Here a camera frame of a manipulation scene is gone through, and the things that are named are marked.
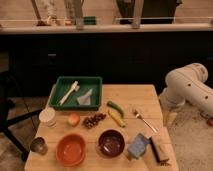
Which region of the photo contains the green cucumber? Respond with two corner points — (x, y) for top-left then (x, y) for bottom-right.
(107, 101), (124, 118)

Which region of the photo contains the dark scrub brush block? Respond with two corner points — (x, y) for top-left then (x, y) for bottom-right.
(150, 136), (169, 165)

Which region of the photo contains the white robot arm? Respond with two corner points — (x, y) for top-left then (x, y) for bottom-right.
(159, 63), (213, 117)

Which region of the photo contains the orange peach fruit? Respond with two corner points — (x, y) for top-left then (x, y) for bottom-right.
(68, 113), (80, 127)

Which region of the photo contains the small metal cup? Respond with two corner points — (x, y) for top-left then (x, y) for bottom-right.
(30, 137), (48, 155)

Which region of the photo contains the white lidded cup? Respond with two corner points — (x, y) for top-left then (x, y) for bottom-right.
(39, 107), (56, 127)

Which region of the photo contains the purple bowl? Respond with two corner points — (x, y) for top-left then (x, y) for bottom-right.
(98, 129), (125, 158)

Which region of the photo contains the black office chair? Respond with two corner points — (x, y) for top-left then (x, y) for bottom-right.
(0, 71), (41, 161)

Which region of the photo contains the orange bowl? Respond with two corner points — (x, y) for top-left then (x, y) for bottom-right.
(55, 133), (86, 167)

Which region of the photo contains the blue sponge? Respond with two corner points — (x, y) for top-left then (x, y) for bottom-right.
(127, 133), (150, 160)

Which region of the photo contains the yellow banana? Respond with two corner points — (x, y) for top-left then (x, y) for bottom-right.
(108, 110), (126, 127)

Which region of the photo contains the green plastic tray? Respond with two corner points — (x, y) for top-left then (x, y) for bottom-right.
(49, 76), (102, 111)

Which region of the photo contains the silver fork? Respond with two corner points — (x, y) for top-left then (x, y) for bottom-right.
(133, 110), (158, 133)

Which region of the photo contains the bunch of dark grapes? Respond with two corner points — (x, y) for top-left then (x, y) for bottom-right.
(82, 113), (106, 129)

